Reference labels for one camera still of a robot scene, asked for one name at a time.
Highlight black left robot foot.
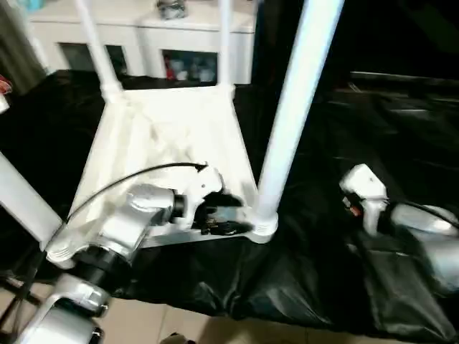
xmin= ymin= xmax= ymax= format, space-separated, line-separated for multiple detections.
xmin=161 ymin=333 xmax=194 ymax=344

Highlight white cabinet with glass doors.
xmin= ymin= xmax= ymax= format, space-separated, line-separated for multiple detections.
xmin=29 ymin=0 xmax=257 ymax=85

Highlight black stand leg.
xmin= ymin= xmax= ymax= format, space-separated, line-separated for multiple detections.
xmin=0 ymin=276 xmax=44 ymax=338

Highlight grey curtain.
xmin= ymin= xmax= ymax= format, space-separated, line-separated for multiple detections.
xmin=0 ymin=0 xmax=47 ymax=90

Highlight red and white object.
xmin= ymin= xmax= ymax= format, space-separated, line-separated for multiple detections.
xmin=0 ymin=75 xmax=11 ymax=112

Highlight grey metal clutter object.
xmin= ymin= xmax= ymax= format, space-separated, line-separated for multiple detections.
xmin=158 ymin=0 xmax=189 ymax=20

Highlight white plastic table leg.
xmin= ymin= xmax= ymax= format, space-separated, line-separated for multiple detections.
xmin=72 ymin=0 xmax=124 ymax=102
xmin=217 ymin=0 xmax=236 ymax=90
xmin=250 ymin=0 xmax=346 ymax=244
xmin=0 ymin=153 xmax=65 ymax=249

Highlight glossy black mat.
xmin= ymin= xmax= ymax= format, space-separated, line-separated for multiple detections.
xmin=0 ymin=68 xmax=459 ymax=341

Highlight white plastic table top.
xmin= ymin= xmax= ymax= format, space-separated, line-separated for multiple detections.
xmin=44 ymin=85 xmax=280 ymax=269

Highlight long black bar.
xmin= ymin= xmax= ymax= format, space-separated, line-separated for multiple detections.
xmin=351 ymin=70 xmax=459 ymax=90

